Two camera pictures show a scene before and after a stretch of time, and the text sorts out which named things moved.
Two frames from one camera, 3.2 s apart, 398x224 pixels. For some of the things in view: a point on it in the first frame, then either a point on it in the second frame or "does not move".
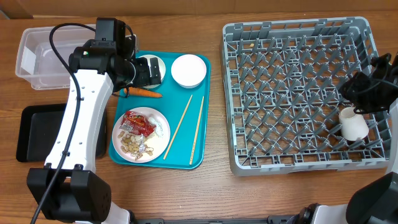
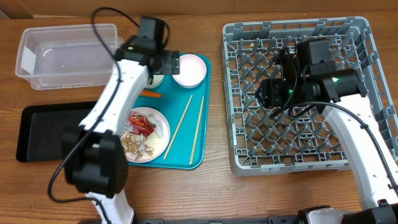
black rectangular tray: (38, 127) does not move
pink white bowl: (188, 71) does not move
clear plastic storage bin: (38, 65) does not move
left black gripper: (143, 79) to (168, 63)
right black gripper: (351, 94) to (272, 94)
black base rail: (271, 219) does not move
